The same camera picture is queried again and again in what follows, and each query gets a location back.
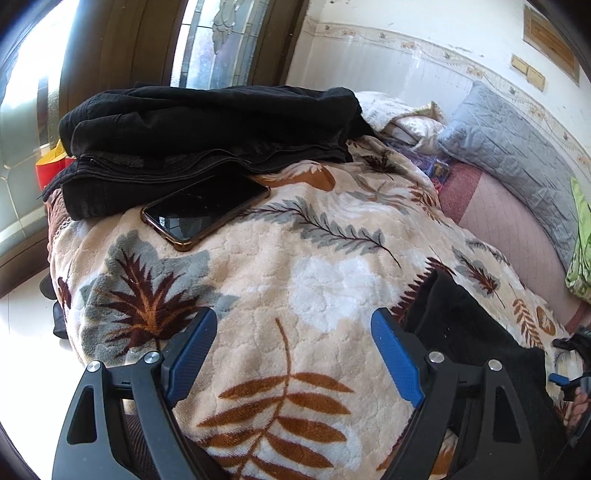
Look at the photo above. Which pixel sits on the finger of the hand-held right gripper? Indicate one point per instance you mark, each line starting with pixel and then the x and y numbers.
pixel 570 341
pixel 558 379

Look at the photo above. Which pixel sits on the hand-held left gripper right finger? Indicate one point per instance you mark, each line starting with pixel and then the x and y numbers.
pixel 397 357

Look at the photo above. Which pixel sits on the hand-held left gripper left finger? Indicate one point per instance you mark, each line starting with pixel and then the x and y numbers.
pixel 191 357

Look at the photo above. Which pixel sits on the black pants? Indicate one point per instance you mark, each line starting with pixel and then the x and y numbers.
pixel 466 323

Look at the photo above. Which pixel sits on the green printed cloth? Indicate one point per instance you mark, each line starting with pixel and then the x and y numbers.
pixel 581 249

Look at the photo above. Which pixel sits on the leaf-print fleece blanket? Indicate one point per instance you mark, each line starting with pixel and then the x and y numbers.
pixel 295 277

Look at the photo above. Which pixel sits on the black smartphone in brown case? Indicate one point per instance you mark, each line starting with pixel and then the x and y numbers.
pixel 203 207

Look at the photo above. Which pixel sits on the colourful packet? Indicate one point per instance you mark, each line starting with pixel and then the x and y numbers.
pixel 437 168

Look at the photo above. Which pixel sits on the grey quilted pillow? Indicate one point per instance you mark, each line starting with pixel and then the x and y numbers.
pixel 512 152

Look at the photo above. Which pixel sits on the red box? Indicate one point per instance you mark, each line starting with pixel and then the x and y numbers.
pixel 48 173

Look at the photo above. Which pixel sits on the white floral pillow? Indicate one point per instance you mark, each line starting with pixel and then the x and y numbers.
pixel 392 113

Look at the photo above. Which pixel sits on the patterned glass window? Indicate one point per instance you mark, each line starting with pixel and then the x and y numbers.
pixel 221 41

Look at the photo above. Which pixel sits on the small tan wall plaque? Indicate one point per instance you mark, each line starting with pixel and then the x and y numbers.
pixel 535 77
pixel 520 63

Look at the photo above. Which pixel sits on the large tan wall plaque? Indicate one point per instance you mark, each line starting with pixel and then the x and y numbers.
pixel 551 41

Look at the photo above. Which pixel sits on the brown wooden door frame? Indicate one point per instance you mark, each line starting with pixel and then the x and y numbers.
pixel 124 46

